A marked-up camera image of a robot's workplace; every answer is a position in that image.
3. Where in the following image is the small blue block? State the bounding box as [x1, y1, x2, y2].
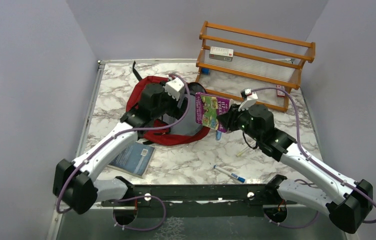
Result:
[200, 67, 210, 75]

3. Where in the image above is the yellow green pen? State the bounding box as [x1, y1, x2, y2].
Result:
[236, 146, 251, 158]

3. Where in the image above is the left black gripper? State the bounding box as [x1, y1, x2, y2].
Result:
[151, 81, 189, 121]

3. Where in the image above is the white blue marker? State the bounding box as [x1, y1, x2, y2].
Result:
[213, 165, 246, 183]

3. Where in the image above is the purple treehouse storybook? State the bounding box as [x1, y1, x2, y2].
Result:
[195, 92, 234, 133]

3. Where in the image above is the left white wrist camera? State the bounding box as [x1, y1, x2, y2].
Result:
[164, 74, 185, 101]

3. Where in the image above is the small red white box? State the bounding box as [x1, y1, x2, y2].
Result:
[276, 85, 286, 98]

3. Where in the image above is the dark blue book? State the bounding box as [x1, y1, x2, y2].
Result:
[108, 142, 155, 178]

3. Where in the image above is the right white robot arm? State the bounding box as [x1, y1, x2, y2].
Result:
[217, 104, 373, 234]

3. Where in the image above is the blue glue stick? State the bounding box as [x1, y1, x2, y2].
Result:
[215, 131, 223, 141]

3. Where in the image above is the white box on shelf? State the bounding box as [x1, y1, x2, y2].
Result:
[209, 46, 234, 62]

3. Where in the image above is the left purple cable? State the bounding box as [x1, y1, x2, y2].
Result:
[55, 73, 192, 233]

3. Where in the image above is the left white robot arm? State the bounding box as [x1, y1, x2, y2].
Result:
[52, 78, 189, 215]

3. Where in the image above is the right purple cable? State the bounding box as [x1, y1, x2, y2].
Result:
[247, 86, 376, 230]

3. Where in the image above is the purple cable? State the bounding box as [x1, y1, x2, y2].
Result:
[247, 86, 376, 230]
[55, 73, 192, 233]

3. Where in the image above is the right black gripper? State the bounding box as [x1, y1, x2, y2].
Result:
[217, 102, 262, 143]

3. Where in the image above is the black metal base rail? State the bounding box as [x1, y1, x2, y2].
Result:
[54, 175, 350, 220]

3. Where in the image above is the red student backpack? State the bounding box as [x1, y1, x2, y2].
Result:
[125, 75, 210, 146]

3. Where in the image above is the orange wooden shelf rack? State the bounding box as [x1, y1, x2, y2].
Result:
[195, 21, 316, 112]

